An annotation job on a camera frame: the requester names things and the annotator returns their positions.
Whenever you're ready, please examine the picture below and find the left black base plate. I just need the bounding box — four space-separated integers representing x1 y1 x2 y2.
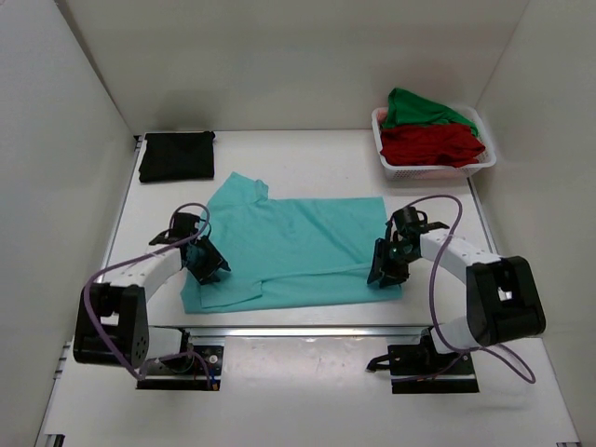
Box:
136 342 224 392

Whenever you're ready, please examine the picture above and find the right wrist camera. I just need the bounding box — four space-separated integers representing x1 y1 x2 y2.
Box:
389 206 449 240

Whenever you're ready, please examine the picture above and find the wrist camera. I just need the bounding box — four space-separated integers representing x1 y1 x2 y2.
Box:
389 206 449 240
149 212 211 246

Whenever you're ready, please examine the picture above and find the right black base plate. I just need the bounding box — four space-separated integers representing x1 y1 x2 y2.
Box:
366 344 480 395

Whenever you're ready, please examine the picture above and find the white plastic basket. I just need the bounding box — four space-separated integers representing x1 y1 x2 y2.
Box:
371 103 497 181

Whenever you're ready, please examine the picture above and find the red t shirt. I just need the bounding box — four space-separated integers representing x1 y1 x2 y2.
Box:
381 124 485 168

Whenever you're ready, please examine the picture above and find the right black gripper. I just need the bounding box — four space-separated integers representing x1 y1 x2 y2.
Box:
368 238 418 288

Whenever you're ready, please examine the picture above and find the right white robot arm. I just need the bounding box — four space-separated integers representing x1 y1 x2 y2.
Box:
367 229 547 375

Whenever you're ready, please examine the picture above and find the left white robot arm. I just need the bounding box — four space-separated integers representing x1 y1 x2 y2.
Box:
73 230 231 373

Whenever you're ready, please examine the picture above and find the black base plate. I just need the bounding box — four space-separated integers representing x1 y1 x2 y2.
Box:
366 344 480 395
136 342 224 392

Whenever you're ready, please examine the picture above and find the folded black t shirt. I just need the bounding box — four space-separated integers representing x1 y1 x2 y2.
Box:
139 131 216 183

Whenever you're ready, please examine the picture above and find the aluminium rail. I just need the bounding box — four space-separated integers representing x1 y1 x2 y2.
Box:
180 325 425 338

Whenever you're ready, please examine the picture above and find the green t shirt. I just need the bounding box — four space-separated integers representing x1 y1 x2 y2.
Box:
383 88 479 137

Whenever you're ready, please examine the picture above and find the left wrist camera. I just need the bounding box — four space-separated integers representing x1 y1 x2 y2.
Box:
149 212 211 246

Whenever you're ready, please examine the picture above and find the teal t shirt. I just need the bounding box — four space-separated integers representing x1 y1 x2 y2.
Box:
181 173 402 314

